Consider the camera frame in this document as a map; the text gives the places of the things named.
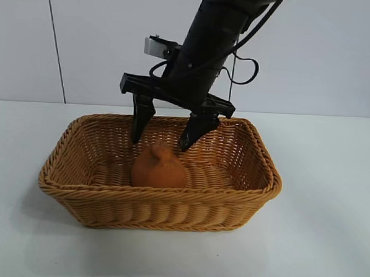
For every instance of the tan woven wicker basket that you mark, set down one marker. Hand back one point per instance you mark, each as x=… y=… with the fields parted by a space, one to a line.
x=156 y=208

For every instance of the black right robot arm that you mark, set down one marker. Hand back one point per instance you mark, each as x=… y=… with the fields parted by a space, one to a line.
x=229 y=4

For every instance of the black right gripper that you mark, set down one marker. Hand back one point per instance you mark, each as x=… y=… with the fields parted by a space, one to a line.
x=204 y=68

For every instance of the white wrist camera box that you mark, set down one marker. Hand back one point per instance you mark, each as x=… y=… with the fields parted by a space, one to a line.
x=154 y=47

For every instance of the bumpy orange fruit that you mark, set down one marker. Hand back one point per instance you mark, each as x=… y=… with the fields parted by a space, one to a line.
x=158 y=171

